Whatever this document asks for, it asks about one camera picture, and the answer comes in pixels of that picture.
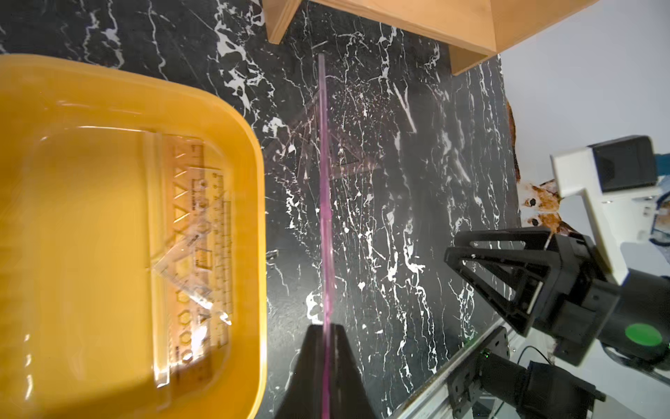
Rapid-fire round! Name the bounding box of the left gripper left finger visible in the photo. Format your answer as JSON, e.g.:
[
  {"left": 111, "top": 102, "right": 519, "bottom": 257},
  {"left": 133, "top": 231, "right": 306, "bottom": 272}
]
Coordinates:
[{"left": 275, "top": 325, "right": 325, "bottom": 419}]

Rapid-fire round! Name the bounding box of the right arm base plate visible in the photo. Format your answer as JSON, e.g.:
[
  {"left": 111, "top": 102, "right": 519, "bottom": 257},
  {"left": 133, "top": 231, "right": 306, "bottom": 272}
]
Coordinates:
[{"left": 446, "top": 326, "right": 509, "bottom": 419}]

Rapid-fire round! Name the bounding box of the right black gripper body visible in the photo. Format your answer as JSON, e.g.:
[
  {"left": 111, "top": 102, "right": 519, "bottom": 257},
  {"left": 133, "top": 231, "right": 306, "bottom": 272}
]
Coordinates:
[{"left": 532, "top": 235, "right": 621, "bottom": 366}]

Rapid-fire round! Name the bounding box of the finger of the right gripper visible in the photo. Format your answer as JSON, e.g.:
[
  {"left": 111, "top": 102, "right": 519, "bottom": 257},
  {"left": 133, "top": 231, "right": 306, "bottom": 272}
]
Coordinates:
[
  {"left": 445, "top": 246, "right": 555, "bottom": 336},
  {"left": 452, "top": 227, "right": 560, "bottom": 262}
]

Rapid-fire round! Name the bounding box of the grey clear stencil ruler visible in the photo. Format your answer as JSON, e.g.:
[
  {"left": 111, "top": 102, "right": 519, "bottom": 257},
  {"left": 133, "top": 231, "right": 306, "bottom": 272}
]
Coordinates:
[{"left": 188, "top": 166, "right": 231, "bottom": 350}]

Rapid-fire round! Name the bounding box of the dark pink triangle ruler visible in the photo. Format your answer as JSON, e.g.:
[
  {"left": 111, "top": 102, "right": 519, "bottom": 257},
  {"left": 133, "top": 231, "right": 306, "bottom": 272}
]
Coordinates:
[{"left": 263, "top": 95, "right": 381, "bottom": 185}]

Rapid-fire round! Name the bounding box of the wooden shelf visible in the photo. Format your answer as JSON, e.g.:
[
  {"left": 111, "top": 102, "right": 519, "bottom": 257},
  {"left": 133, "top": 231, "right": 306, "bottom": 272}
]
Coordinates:
[{"left": 261, "top": 0, "right": 600, "bottom": 76}]

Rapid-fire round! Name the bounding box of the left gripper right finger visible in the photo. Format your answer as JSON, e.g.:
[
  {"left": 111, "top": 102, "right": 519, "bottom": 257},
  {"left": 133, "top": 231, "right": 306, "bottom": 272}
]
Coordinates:
[{"left": 331, "top": 324, "right": 377, "bottom": 419}]

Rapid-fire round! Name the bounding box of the yellow plastic storage box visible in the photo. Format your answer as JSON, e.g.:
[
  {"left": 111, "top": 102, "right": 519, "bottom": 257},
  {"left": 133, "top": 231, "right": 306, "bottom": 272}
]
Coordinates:
[{"left": 1, "top": 54, "right": 267, "bottom": 418}]

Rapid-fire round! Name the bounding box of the clear triangle ruler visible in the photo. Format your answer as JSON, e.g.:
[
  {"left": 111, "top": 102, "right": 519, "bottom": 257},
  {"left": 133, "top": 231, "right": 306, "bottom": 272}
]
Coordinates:
[{"left": 153, "top": 233, "right": 232, "bottom": 326}]

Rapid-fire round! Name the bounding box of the purple triangle ruler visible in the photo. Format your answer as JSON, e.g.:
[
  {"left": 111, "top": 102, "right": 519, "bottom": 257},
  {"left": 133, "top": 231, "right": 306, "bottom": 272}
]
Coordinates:
[{"left": 318, "top": 53, "right": 334, "bottom": 419}]

